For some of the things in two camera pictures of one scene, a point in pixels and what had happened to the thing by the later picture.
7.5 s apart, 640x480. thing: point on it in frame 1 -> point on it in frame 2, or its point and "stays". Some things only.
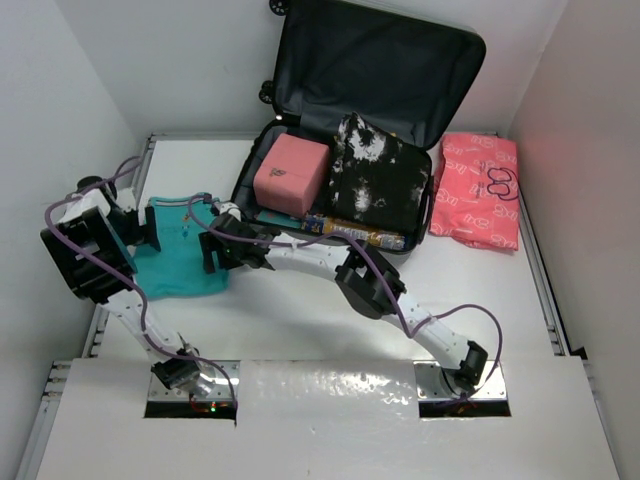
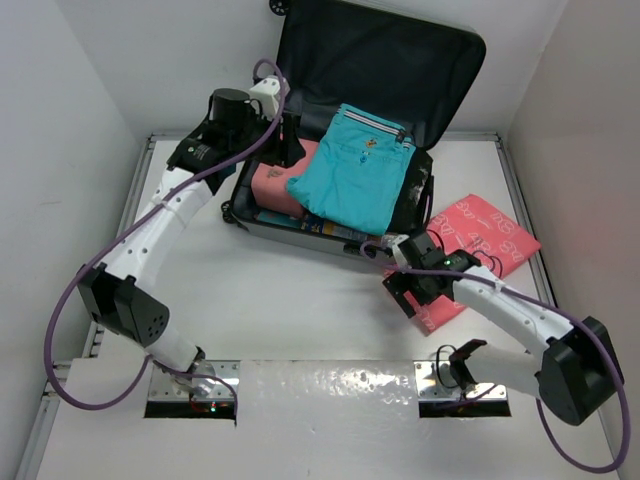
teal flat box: x=278 y=218 stays
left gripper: x=147 y=231 -> x=285 y=148
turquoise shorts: x=178 y=268 -> x=355 y=174
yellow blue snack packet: x=379 y=237 stays
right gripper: x=211 y=244 -> x=397 y=283
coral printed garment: x=476 y=191 -> x=496 y=242
